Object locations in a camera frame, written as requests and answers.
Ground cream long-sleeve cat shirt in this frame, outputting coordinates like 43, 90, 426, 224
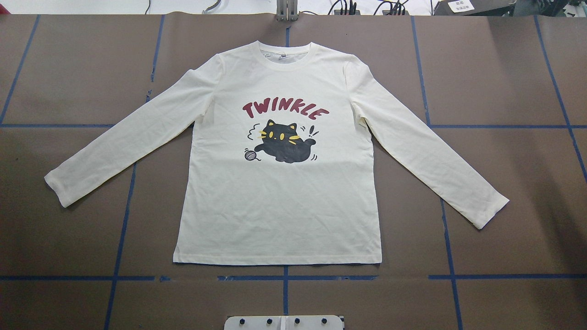
44, 41, 508, 266

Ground black cables on table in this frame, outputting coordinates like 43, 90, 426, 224
328, 0, 409, 16

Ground black box with white label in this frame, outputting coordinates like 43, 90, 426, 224
433, 0, 516, 17

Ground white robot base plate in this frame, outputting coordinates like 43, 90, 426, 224
224, 315, 345, 330

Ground grey aluminium frame post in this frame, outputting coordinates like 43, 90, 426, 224
276, 0, 299, 22

